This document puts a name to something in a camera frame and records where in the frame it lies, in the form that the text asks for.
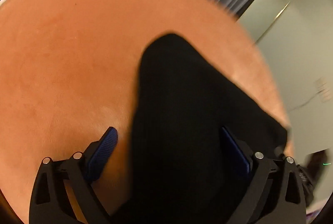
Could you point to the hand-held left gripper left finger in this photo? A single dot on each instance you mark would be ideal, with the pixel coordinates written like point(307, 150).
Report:
point(104, 151)

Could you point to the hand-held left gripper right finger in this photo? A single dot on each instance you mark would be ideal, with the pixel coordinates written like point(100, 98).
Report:
point(235, 153)

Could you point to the black pants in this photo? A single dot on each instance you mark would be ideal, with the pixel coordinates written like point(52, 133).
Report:
point(182, 122)

